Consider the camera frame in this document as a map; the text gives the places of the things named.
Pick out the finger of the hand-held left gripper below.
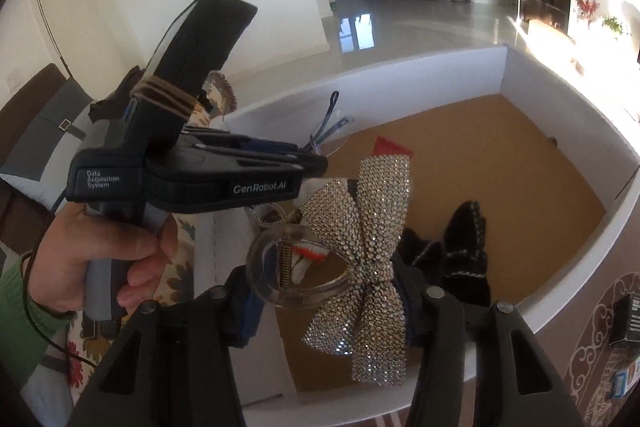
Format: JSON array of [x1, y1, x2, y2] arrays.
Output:
[[219, 154, 330, 180], [181, 133, 312, 156]]

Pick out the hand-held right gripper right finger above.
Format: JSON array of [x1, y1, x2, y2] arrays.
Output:
[[395, 257, 586, 427]]

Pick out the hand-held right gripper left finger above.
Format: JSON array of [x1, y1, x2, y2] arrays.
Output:
[[67, 267, 266, 427]]

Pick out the clear eyeglasses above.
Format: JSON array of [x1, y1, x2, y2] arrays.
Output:
[[307, 91, 357, 155]]

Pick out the rhinestone hair tie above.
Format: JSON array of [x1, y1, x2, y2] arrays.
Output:
[[252, 204, 301, 228]]

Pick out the black velvet hair bow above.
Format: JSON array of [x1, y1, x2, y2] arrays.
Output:
[[395, 199, 493, 308]]

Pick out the white knitted glove orange cuff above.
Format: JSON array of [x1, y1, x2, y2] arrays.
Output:
[[291, 243, 328, 285]]

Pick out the rhinestone bow hair claw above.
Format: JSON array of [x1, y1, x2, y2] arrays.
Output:
[[246, 153, 413, 384]]

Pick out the red packet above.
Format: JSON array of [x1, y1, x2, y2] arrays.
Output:
[[372, 137, 413, 156]]

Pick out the white cardboard box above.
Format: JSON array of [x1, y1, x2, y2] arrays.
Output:
[[212, 46, 640, 410]]

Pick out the person's left forearm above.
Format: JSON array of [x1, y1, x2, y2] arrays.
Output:
[[0, 252, 76, 388]]

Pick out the person's left hand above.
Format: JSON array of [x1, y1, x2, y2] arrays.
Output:
[[27, 204, 180, 314]]

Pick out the grey cushion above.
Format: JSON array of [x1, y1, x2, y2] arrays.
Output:
[[0, 79, 96, 212]]

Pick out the small black box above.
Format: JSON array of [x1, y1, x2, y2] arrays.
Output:
[[609, 292, 640, 348]]

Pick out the blue medicine box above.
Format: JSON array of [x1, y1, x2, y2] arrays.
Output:
[[607, 359, 640, 403]]

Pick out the red flower bouquet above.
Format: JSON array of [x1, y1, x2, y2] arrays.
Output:
[[575, 0, 601, 28]]

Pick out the green trailing plant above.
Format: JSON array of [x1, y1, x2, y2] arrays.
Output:
[[602, 14, 628, 38]]

